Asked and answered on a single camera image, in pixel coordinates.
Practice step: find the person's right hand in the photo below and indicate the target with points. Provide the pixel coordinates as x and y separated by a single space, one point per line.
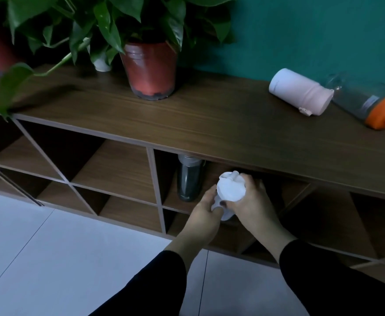
254 209

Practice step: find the clear bottle with orange cap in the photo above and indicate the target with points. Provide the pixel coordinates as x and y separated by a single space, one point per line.
367 100

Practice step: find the person's right thumb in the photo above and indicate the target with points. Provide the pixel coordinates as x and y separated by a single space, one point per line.
234 204

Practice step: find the person's left thumb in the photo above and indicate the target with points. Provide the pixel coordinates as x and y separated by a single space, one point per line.
220 206

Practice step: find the brown wooden shelf cabinet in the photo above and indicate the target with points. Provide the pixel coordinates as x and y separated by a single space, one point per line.
192 154

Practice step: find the person's left hand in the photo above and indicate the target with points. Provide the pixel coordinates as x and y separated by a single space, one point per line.
201 217

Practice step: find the dark green bottle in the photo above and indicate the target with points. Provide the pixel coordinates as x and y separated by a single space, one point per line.
189 179

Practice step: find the person's right forearm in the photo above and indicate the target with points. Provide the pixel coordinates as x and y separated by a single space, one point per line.
324 276

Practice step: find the white pink cylindrical bottle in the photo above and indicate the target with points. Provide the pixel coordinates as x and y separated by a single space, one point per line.
300 91

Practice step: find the green leafy plant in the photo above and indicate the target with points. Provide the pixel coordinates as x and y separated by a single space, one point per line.
90 32

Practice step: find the person's left forearm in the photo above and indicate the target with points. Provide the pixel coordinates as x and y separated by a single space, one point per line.
153 279

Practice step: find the small white pot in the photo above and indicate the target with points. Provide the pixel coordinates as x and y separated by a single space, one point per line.
100 62

